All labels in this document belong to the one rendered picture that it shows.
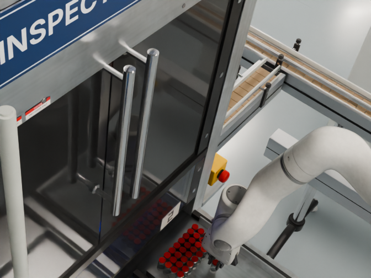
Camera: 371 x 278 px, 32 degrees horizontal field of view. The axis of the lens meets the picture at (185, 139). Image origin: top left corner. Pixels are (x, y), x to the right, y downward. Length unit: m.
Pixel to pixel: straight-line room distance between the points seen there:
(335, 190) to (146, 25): 1.78
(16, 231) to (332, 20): 3.72
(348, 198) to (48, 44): 2.01
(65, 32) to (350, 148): 0.71
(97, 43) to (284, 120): 2.72
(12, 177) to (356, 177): 0.77
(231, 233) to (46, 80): 0.76
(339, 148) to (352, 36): 3.08
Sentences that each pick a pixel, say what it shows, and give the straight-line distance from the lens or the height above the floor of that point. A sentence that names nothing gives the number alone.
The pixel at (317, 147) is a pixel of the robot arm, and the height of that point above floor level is 1.53.
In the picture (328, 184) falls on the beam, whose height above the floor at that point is 0.50.
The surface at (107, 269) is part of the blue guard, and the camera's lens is 1.68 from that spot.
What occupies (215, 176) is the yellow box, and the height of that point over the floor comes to 1.00.
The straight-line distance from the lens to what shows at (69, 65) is 1.00.
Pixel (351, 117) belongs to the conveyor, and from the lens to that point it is 2.47.
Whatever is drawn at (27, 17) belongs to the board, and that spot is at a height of 1.99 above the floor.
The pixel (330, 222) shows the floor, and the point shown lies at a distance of 3.30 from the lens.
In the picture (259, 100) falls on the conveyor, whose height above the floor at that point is 0.93.
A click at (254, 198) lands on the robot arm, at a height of 1.33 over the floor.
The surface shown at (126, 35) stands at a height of 1.84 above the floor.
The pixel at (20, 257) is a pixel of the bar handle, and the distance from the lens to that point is 1.08.
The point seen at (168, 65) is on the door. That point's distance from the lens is 1.30.
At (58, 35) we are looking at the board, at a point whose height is 1.93.
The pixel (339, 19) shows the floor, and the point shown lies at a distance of 4.57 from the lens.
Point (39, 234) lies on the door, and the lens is 1.27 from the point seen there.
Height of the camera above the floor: 2.52
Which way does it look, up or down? 47 degrees down
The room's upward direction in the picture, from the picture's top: 12 degrees clockwise
